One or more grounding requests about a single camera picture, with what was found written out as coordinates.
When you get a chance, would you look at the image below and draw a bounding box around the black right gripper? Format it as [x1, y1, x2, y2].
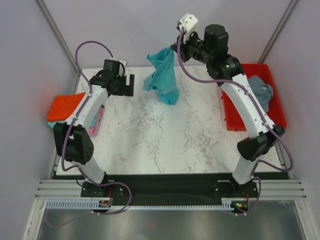
[171, 28, 213, 65]

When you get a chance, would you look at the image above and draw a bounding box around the teal t shirt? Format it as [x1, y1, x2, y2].
[143, 47, 180, 106]
[47, 109, 100, 130]

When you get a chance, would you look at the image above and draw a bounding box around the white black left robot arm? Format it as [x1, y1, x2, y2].
[53, 59, 135, 197]

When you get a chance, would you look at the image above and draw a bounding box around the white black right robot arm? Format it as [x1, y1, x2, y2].
[171, 23, 285, 197]

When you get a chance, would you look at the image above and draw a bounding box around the folded pink t shirt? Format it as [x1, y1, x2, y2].
[88, 106, 105, 137]

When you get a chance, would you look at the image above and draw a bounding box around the folded red t shirt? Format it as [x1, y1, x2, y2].
[46, 92, 86, 122]

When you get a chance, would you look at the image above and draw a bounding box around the folded teal t shirt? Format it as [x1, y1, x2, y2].
[47, 109, 100, 130]

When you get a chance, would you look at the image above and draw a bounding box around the grey t shirt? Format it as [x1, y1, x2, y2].
[248, 75, 274, 113]

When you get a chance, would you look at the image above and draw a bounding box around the red plastic bin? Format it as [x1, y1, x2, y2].
[219, 63, 288, 132]

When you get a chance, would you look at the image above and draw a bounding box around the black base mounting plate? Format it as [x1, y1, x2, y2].
[80, 173, 258, 207]

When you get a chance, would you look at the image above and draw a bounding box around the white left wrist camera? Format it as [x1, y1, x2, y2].
[118, 59, 127, 76]

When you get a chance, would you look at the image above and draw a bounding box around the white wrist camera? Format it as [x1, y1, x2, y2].
[177, 12, 198, 44]
[118, 59, 127, 76]

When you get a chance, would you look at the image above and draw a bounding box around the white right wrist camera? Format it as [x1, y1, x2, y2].
[177, 12, 198, 44]

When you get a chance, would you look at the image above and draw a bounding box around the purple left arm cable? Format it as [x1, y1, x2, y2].
[59, 40, 133, 226]

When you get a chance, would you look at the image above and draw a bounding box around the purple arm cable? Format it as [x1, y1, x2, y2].
[176, 28, 295, 217]
[59, 40, 133, 226]

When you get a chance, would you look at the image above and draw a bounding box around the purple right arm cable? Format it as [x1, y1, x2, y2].
[176, 28, 295, 217]

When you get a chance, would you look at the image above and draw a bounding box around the aluminium frame rail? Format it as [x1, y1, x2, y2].
[35, 178, 307, 200]

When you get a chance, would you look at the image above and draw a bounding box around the grey slotted cable duct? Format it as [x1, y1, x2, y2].
[46, 199, 249, 211]

